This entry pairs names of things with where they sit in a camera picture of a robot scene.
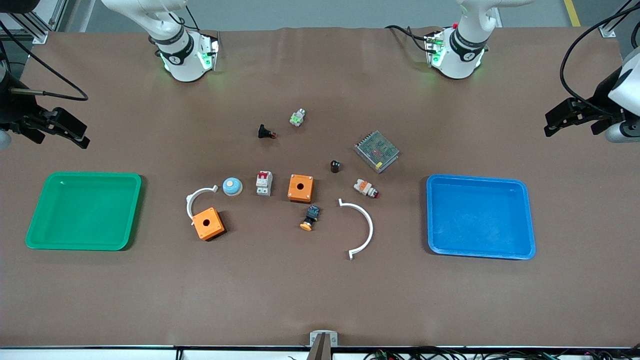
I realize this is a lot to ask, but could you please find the white red circuit breaker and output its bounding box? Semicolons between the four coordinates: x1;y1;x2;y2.
255;170;274;197

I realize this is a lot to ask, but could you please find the green plastic tray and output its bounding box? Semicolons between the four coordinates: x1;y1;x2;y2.
25;171;143;251

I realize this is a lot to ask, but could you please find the blue plastic tray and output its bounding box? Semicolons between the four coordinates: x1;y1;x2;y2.
426;173;537;261

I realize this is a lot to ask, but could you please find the orange box with hole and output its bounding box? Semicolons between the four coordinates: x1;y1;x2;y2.
192;207;226;242
287;174;315;204

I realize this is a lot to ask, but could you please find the metal mesh power supply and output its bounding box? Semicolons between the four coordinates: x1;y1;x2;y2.
354;130;401;174

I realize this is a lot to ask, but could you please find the white orange red push button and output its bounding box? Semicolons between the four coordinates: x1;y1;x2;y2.
353;179;380;199

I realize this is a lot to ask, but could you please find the blue black orange push button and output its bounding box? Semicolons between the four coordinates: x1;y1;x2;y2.
299;204;321;232

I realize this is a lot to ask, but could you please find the brown table mat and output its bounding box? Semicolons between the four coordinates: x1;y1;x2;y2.
0;27;640;348

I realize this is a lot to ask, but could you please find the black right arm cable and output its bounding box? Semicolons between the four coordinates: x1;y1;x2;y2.
0;19;90;102

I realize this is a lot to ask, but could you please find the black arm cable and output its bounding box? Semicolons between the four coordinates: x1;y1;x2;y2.
559;0;640;107
0;19;90;102

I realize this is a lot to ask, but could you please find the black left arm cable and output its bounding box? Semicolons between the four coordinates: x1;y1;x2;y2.
559;0;640;107

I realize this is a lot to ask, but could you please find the small white arc bracket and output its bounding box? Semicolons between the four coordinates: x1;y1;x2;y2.
186;185;220;227

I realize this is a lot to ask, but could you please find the black right base cable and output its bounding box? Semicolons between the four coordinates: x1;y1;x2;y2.
184;0;204;32

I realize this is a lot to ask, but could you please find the black base cable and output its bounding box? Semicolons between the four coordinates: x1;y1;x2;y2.
184;0;204;32
384;24;434;54

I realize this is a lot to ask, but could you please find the black left base cable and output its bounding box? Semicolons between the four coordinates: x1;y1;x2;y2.
384;24;434;54

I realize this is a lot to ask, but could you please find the large white arc bracket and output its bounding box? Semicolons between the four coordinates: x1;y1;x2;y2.
338;198;374;261

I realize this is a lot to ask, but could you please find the white table edge rail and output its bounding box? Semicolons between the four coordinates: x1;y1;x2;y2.
0;346;640;360

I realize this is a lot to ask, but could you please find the black cable bundle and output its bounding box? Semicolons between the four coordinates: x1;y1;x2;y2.
362;346;640;360

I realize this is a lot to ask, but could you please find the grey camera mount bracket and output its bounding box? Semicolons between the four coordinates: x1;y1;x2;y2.
306;330;339;360

